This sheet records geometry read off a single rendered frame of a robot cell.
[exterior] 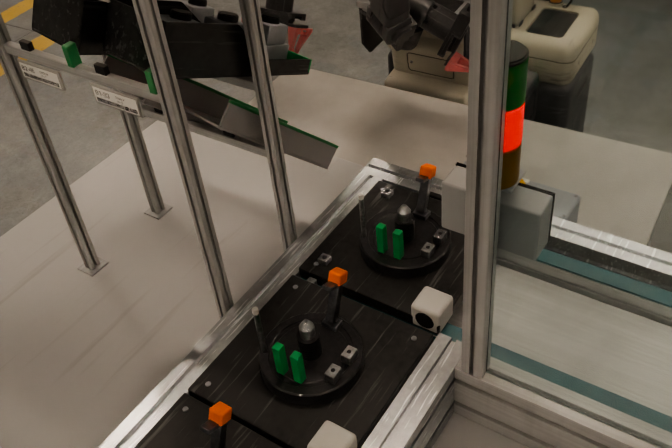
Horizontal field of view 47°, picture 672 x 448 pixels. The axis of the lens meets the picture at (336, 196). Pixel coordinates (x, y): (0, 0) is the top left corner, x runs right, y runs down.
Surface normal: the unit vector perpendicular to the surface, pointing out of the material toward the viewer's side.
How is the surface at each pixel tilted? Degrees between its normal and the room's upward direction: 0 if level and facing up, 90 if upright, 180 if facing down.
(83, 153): 0
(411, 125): 0
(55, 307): 0
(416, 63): 98
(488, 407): 90
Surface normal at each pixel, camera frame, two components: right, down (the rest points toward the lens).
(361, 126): -0.09, -0.76
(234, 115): 0.73, 0.39
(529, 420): -0.55, 0.57
